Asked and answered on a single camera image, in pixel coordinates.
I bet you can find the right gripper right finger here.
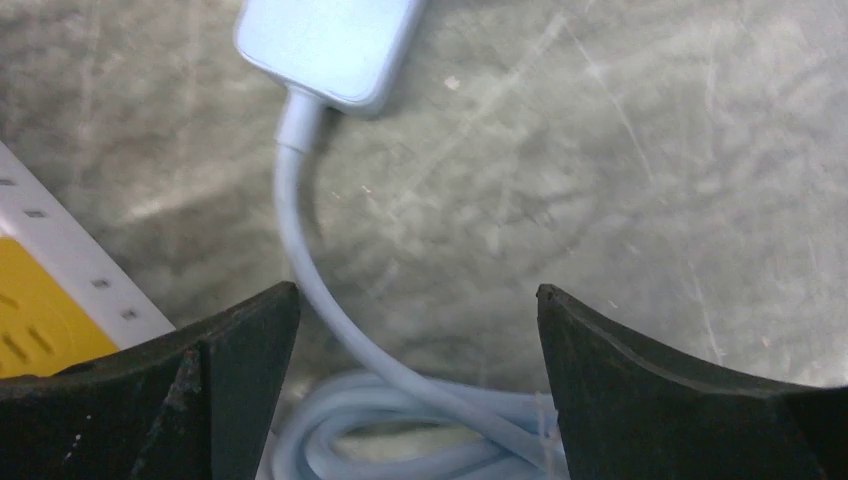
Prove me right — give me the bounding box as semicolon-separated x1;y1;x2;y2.
537;284;847;479

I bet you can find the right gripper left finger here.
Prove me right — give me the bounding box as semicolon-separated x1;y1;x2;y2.
1;282;300;479

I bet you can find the white power strip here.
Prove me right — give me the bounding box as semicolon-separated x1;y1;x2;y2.
1;147;175;378

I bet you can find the light blue cable with plug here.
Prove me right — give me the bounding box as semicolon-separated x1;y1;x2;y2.
268;89;571;480

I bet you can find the light blue power strip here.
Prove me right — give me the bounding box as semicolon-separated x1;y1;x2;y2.
234;0;426;116

